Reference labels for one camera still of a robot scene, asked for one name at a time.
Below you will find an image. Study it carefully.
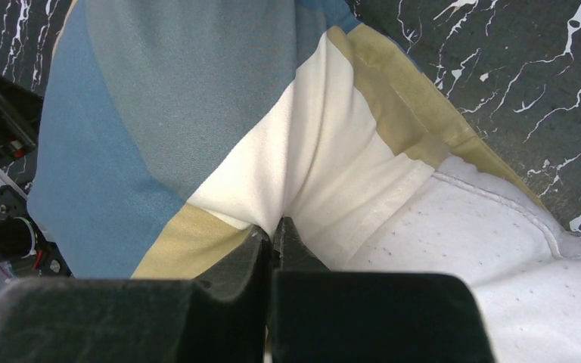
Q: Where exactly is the white pillow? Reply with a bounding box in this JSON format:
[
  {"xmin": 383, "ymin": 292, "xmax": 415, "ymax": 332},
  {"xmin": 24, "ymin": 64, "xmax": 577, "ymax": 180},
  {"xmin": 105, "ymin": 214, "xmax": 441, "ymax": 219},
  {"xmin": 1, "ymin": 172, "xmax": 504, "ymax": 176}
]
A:
[{"xmin": 345, "ymin": 157, "xmax": 581, "ymax": 362}]

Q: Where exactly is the blue beige white pillowcase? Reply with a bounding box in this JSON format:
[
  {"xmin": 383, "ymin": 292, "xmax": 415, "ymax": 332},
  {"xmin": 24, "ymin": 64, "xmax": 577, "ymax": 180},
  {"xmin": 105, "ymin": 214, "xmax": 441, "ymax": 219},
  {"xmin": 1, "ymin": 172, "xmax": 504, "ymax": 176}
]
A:
[{"xmin": 29, "ymin": 1, "xmax": 537, "ymax": 279}]

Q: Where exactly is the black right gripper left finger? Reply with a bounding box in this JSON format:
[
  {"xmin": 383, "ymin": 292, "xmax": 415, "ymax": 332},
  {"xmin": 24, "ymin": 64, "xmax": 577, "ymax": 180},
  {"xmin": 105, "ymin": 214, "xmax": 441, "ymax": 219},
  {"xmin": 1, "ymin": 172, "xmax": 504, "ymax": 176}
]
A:
[{"xmin": 0, "ymin": 227, "xmax": 272, "ymax": 362}]

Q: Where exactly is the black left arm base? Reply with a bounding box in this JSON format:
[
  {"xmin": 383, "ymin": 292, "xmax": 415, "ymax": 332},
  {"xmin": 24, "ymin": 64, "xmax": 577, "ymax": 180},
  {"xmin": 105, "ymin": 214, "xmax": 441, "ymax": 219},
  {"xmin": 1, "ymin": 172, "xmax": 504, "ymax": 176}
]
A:
[{"xmin": 0, "ymin": 74, "xmax": 72, "ymax": 278}]

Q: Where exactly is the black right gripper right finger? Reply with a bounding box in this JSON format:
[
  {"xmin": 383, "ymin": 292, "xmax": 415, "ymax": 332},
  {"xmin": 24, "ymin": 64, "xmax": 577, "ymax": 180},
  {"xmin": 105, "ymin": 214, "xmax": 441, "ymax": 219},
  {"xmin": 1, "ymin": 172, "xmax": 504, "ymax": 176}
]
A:
[{"xmin": 269, "ymin": 217, "xmax": 496, "ymax": 362}]

